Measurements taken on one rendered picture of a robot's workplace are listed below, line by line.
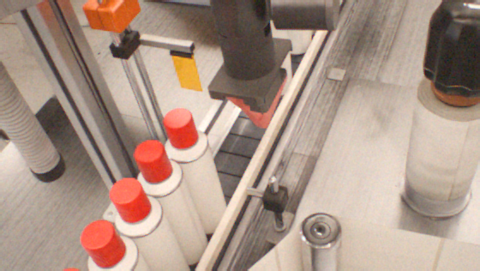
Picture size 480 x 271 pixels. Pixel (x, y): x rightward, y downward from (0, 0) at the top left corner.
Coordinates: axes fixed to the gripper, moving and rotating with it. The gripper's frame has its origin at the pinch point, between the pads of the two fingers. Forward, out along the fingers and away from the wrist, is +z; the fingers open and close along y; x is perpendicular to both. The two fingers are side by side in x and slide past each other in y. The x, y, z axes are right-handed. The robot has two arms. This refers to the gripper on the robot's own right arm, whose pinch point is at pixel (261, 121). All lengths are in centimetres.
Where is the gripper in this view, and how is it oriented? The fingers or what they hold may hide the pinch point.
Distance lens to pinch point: 62.8
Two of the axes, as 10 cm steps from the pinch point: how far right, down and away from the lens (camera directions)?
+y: 3.8, -7.1, 5.9
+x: -9.1, -1.8, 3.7
